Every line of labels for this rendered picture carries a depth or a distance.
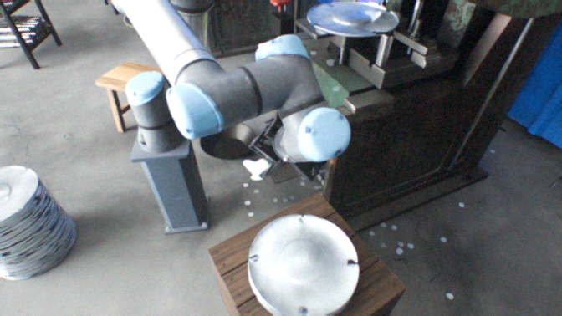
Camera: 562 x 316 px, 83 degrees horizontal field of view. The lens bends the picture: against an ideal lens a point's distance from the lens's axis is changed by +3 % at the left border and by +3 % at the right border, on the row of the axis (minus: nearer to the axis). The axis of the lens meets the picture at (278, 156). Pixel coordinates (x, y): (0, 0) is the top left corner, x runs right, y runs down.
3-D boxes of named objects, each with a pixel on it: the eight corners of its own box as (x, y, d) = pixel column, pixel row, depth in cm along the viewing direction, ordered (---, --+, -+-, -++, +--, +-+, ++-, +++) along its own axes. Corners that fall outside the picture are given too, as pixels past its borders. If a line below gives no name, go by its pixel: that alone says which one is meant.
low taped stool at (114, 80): (191, 121, 191) (178, 71, 167) (166, 146, 174) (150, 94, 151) (144, 109, 200) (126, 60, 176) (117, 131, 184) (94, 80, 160)
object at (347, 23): (417, 27, 97) (418, 24, 97) (337, 44, 89) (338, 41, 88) (362, -2, 116) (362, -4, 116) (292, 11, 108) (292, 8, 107)
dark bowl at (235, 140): (210, 175, 158) (208, 165, 154) (196, 140, 178) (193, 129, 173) (264, 157, 167) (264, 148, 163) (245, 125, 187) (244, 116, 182)
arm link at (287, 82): (241, 43, 42) (273, 121, 42) (309, 25, 46) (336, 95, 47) (227, 64, 49) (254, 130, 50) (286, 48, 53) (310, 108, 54)
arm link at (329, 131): (341, 93, 45) (363, 148, 45) (310, 108, 55) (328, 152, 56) (294, 112, 42) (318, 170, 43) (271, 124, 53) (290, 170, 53)
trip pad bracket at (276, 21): (280, 65, 134) (280, 17, 120) (271, 55, 140) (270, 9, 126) (293, 62, 135) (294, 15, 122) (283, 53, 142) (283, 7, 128)
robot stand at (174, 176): (164, 235, 133) (129, 160, 102) (169, 201, 147) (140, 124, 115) (208, 230, 135) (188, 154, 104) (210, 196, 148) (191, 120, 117)
